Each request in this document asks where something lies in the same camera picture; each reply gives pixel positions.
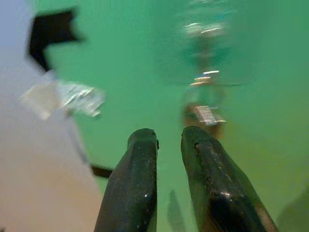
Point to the green board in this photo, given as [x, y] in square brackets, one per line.
[144, 72]

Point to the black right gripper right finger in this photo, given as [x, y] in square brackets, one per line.
[217, 181]

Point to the small clear tape piece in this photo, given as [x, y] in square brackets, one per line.
[72, 96]

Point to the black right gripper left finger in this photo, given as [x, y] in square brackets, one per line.
[132, 181]

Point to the black tape strip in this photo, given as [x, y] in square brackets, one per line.
[50, 31]
[101, 171]

